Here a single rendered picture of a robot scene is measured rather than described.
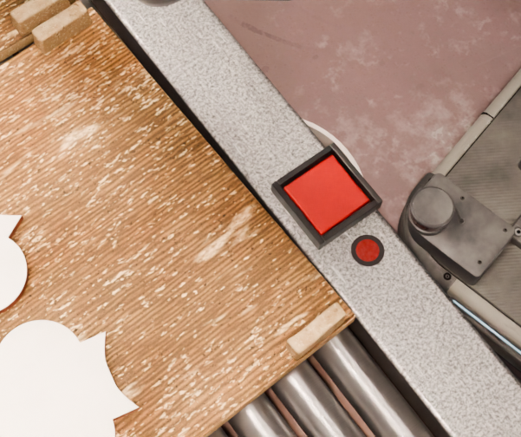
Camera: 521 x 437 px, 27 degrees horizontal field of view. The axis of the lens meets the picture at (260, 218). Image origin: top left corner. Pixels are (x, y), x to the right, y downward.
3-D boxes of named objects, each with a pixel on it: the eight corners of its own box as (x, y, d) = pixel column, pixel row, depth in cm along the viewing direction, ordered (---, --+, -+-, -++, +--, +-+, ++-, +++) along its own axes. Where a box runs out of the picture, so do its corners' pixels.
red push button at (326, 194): (330, 159, 106) (332, 153, 105) (368, 205, 105) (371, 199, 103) (282, 192, 105) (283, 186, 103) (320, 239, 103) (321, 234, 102)
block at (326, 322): (333, 308, 99) (336, 299, 96) (346, 323, 98) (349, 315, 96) (283, 347, 97) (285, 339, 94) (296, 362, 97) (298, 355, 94)
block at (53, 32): (82, 11, 109) (80, -4, 106) (94, 24, 108) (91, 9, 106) (33, 43, 107) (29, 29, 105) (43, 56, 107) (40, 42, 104)
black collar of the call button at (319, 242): (332, 148, 107) (334, 141, 105) (380, 207, 105) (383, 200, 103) (270, 190, 105) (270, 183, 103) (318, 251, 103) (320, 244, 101)
